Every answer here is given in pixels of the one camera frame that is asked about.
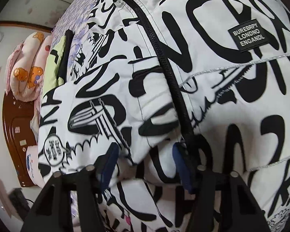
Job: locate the folded green black garment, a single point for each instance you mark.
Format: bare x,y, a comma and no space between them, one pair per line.
56,63

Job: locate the white floral sliding wardrobe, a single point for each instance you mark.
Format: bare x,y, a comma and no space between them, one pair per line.
38,12

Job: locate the rolled pink bear quilt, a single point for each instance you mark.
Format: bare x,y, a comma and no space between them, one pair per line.
25,67

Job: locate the small black box device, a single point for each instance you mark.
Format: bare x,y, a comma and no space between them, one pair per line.
19,203

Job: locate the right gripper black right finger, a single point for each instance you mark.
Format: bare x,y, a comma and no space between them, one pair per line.
219,197

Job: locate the brown wooden headboard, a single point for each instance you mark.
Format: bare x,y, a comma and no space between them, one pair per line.
16,117

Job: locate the white black graffiti print jacket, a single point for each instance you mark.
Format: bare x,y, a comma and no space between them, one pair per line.
213,75

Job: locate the white pink small pillow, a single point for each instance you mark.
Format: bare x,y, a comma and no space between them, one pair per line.
32,166

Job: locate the purple cat print blanket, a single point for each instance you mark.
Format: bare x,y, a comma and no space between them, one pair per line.
75,19

